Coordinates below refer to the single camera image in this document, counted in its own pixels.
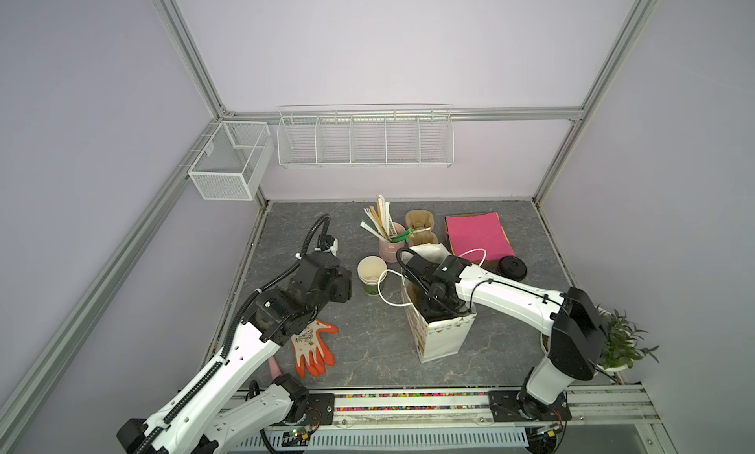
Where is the pink cup of stirrers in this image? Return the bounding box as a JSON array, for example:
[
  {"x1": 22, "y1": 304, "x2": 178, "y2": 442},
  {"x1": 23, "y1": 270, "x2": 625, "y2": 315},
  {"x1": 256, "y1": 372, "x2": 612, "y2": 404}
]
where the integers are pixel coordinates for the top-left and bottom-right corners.
[{"x1": 360, "y1": 195, "x2": 430, "y2": 263}]

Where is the green paper coffee cup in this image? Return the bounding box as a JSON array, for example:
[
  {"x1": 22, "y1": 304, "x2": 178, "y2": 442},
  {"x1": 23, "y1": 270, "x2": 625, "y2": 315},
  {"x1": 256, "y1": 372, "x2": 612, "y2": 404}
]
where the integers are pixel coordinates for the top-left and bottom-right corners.
[{"x1": 357, "y1": 255, "x2": 387, "y2": 296}]

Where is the brown pulp cup carrier stack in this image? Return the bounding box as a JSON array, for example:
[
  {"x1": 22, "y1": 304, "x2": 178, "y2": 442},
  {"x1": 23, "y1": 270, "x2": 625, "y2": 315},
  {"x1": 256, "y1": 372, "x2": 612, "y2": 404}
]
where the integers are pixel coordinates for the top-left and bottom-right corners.
[{"x1": 405, "y1": 210, "x2": 438, "y2": 247}]

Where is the black paper coffee cup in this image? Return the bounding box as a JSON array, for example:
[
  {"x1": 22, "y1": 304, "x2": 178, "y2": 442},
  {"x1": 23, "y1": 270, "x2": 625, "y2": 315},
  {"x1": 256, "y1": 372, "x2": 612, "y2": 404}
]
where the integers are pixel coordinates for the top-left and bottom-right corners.
[{"x1": 497, "y1": 255, "x2": 528, "y2": 282}]

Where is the orange white work glove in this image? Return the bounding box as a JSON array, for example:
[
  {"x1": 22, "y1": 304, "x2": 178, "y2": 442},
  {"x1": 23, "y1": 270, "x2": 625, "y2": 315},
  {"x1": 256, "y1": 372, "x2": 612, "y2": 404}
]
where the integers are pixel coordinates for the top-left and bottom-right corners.
[{"x1": 291, "y1": 320, "x2": 339, "y2": 379}]

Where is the long white wire shelf basket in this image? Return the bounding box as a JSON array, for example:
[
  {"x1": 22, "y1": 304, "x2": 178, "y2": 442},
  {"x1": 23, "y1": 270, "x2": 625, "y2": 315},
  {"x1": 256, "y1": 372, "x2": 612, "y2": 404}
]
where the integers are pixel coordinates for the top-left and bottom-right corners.
[{"x1": 276, "y1": 103, "x2": 455, "y2": 168}]

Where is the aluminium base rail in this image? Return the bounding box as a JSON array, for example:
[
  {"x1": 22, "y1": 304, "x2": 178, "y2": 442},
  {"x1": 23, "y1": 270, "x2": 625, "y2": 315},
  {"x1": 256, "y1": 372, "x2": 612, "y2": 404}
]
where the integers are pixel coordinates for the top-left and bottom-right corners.
[{"x1": 154, "y1": 384, "x2": 680, "y2": 454}]

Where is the white cartoon paper gift bag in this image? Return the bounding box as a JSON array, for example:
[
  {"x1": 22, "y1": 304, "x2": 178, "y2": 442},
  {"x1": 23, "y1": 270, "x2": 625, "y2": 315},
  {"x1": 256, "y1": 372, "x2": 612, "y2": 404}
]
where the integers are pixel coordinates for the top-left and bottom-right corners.
[{"x1": 378, "y1": 245, "x2": 477, "y2": 363}]

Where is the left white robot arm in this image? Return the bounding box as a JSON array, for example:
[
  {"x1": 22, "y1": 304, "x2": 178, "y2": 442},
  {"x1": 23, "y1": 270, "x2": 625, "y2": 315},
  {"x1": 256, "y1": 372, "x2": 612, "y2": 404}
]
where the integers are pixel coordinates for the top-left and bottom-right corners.
[{"x1": 117, "y1": 214, "x2": 352, "y2": 453}]

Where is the potted green plant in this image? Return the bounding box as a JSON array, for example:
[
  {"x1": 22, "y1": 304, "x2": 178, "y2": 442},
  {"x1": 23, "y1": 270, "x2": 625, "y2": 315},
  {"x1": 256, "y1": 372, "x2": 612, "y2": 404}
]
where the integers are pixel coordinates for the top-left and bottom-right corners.
[{"x1": 598, "y1": 308, "x2": 659, "y2": 373}]

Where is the small white mesh basket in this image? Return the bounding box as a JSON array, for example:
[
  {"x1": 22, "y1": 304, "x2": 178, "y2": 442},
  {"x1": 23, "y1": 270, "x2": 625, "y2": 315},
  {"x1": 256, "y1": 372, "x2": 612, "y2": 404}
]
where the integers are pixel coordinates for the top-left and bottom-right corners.
[{"x1": 189, "y1": 121, "x2": 274, "y2": 202}]

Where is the purple pink silicone spatula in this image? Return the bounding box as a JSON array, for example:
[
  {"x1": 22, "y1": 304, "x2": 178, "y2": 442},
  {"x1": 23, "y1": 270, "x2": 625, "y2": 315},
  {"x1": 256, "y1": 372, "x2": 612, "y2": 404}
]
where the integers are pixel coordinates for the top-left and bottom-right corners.
[{"x1": 267, "y1": 357, "x2": 282, "y2": 380}]

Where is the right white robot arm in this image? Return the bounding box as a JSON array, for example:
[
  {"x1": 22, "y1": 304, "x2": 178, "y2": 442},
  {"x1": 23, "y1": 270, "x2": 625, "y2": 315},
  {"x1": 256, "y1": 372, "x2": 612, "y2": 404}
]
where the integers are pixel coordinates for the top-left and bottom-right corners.
[{"x1": 396, "y1": 245, "x2": 608, "y2": 422}]

